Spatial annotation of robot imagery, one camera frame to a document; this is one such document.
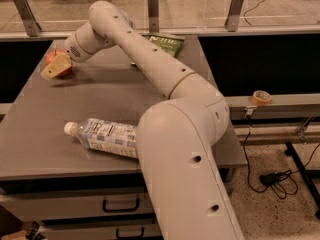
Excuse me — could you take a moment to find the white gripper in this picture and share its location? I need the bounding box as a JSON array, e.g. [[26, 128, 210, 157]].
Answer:
[[41, 22, 114, 80]]

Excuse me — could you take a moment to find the red apple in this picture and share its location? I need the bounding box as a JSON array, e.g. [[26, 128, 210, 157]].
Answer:
[[45, 52, 72, 78]]

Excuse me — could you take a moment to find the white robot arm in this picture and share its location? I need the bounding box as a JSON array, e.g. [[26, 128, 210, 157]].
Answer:
[[41, 1, 245, 240]]

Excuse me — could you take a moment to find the clear plastic water bottle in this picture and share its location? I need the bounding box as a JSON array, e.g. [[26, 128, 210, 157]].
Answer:
[[64, 118, 138, 159]]

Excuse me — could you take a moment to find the green chip bag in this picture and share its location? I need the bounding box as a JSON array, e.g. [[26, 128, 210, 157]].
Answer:
[[144, 33, 185, 57]]

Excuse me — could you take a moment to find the orange tape roll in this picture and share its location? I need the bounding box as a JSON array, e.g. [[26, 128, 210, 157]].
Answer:
[[252, 90, 271, 106]]

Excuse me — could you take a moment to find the black stand leg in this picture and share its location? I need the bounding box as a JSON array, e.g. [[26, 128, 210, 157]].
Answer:
[[285, 142, 320, 220]]

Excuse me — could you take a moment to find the left metal railing post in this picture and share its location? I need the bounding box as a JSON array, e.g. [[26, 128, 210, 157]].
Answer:
[[13, 0, 42, 37]]

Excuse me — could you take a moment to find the metal railing post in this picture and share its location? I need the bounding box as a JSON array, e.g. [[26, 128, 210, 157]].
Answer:
[[225, 0, 244, 32], [13, 0, 42, 37], [147, 0, 159, 33]]

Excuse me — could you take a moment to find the middle metal railing post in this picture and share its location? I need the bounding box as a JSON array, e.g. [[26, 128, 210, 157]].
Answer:
[[147, 0, 159, 33]]

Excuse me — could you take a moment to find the upper black drawer handle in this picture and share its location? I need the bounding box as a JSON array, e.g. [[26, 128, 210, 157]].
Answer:
[[102, 198, 140, 213]]

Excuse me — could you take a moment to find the black drawer handle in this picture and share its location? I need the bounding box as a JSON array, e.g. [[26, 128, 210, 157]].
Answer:
[[115, 227, 145, 240], [102, 198, 140, 213]]

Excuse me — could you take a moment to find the right metal railing post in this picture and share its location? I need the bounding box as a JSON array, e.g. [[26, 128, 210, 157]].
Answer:
[[225, 0, 244, 32]]

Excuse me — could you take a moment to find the lower black drawer handle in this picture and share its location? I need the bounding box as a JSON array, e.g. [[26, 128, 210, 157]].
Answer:
[[115, 227, 145, 240]]

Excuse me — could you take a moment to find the black floor cable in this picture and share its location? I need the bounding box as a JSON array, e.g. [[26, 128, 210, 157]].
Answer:
[[242, 0, 284, 28]]

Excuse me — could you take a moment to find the black cable with adapter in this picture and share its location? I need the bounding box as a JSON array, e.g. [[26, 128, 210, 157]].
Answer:
[[242, 115, 320, 200]]

